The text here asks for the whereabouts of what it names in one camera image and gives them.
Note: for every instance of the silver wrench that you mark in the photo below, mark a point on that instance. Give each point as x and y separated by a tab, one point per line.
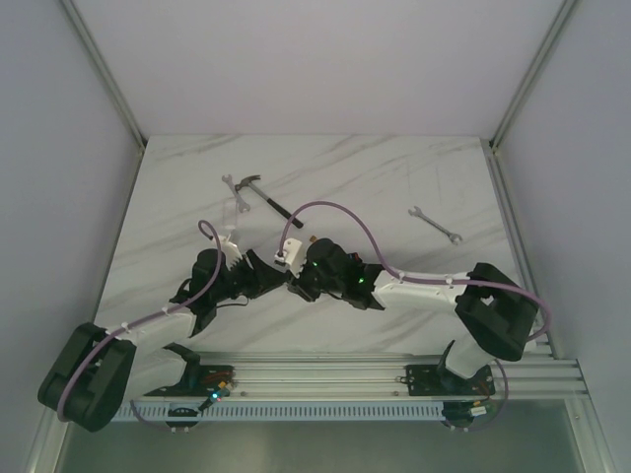
454	238
242	206

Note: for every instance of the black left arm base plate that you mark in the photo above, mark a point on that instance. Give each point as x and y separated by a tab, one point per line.
205	380

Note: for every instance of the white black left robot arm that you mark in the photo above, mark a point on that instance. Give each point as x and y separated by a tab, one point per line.
100	368

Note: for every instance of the aluminium mounting rail frame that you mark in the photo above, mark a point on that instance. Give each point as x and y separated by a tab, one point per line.
355	190

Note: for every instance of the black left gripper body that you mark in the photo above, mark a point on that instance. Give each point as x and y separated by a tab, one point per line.
251	275

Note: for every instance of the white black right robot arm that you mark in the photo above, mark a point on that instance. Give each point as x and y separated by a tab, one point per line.
497	318

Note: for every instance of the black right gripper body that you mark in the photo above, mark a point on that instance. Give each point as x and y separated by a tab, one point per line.
314	284

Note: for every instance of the white slotted cable duct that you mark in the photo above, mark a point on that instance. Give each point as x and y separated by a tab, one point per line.
267	411

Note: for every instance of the silver wrench right side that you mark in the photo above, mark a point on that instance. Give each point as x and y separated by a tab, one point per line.
454	238

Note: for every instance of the black handle claw hammer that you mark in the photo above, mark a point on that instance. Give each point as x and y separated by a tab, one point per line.
251	183

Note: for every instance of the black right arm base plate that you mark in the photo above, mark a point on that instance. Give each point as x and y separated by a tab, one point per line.
431	380

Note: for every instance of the silver wrench left side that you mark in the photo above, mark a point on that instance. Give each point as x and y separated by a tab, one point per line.
242	206

